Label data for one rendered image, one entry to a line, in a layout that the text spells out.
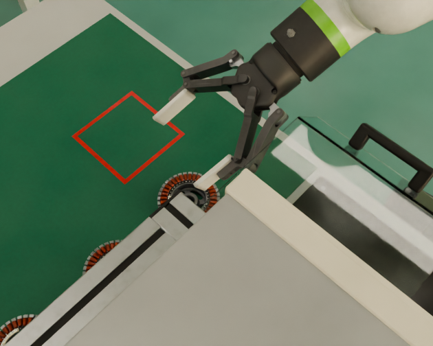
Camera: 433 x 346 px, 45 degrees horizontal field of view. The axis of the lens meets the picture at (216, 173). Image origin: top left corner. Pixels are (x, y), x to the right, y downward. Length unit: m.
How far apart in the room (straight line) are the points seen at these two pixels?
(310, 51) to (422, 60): 1.63
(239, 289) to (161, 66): 0.90
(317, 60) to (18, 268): 0.61
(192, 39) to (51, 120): 1.24
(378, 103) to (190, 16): 0.87
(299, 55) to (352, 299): 0.46
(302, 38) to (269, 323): 0.49
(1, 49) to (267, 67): 0.72
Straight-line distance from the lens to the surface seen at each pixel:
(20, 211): 1.03
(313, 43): 0.73
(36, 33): 1.30
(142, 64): 1.18
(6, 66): 1.25
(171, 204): 0.57
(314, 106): 2.08
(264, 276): 0.32
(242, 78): 0.77
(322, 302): 0.32
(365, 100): 2.14
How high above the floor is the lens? 1.62
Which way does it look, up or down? 60 degrees down
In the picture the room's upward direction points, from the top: straight up
